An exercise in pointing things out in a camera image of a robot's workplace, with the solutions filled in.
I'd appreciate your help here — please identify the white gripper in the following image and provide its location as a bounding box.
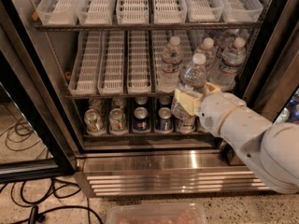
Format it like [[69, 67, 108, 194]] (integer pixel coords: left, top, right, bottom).
[[173, 82, 246, 137]]

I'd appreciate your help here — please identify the water bottle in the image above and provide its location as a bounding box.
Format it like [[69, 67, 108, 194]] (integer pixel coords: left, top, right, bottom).
[[176, 53, 207, 119], [215, 29, 239, 58], [208, 37, 246, 91], [158, 36, 183, 92], [195, 37, 216, 72]]

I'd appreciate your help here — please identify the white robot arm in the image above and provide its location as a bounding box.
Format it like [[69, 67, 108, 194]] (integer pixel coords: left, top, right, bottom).
[[174, 83, 299, 194]]

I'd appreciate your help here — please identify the left iced tea bottle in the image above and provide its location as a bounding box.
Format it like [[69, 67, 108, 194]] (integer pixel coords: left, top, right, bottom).
[[176, 118, 195, 133]]

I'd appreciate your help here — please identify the middle shelf tray far right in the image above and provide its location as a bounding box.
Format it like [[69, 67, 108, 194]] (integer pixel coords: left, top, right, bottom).
[[208, 29, 247, 91]]

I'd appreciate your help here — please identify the shelf tray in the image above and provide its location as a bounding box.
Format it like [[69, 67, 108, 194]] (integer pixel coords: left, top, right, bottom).
[[208, 29, 247, 91], [221, 0, 263, 22], [151, 30, 192, 93], [152, 0, 187, 24], [185, 0, 224, 22], [116, 0, 150, 24], [127, 31, 151, 94], [176, 30, 203, 61], [77, 0, 115, 25], [68, 32, 102, 96], [97, 31, 125, 95], [36, 0, 79, 25]]

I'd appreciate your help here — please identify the right fridge glass door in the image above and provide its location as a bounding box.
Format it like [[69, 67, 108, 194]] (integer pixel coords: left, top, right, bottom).
[[243, 0, 299, 121]]

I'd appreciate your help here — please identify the top shelf tray far right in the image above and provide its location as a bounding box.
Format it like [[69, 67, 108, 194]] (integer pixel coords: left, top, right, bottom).
[[221, 0, 263, 22]]

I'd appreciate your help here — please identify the stainless steel display fridge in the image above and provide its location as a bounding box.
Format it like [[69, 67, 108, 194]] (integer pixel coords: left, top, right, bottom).
[[11, 0, 288, 197]]

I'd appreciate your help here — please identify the middle shelf tray far left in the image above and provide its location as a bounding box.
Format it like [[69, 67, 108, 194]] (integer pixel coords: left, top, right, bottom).
[[68, 32, 102, 96]]

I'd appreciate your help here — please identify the top shelf tray far left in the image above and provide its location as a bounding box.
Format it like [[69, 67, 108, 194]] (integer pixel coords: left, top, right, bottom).
[[36, 0, 79, 25]]

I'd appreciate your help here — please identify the open fridge glass door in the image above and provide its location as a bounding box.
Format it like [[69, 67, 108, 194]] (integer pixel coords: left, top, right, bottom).
[[0, 0, 77, 184]]

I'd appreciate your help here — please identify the front right blue pepsi can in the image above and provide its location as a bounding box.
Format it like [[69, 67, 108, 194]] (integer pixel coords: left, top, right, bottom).
[[155, 107, 173, 133]]

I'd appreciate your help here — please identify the rear left blue pepsi can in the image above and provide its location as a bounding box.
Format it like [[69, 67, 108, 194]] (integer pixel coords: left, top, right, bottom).
[[135, 96, 149, 108]]

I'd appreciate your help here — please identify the front left blue pepsi can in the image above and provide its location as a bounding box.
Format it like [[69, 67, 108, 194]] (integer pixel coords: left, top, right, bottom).
[[133, 106, 150, 133]]

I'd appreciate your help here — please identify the green soda can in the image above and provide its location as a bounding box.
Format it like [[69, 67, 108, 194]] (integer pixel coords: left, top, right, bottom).
[[108, 108, 128, 135], [89, 98, 105, 116], [111, 97, 126, 111], [84, 109, 105, 136]]

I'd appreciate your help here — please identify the silver can behind right door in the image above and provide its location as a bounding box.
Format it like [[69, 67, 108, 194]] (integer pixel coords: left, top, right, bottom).
[[275, 108, 290, 124]]

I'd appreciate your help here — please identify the blue can behind right door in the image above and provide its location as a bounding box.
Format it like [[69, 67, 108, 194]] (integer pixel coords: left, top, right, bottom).
[[287, 98, 299, 123]]

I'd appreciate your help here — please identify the rear left green soda can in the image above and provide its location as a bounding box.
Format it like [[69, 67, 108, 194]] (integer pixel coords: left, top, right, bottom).
[[89, 98, 105, 116]]

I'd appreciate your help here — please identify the front left green soda can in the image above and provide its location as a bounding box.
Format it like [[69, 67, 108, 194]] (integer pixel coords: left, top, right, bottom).
[[84, 109, 105, 136]]

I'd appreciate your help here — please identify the clear plastic bin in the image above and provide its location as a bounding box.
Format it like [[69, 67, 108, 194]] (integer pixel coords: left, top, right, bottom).
[[106, 203, 207, 224]]

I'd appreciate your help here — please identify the black cable plug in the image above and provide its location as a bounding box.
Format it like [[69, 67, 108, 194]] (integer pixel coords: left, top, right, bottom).
[[27, 205, 46, 224]]

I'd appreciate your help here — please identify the black floor cable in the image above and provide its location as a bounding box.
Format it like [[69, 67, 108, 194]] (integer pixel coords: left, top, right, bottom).
[[0, 103, 105, 224]]

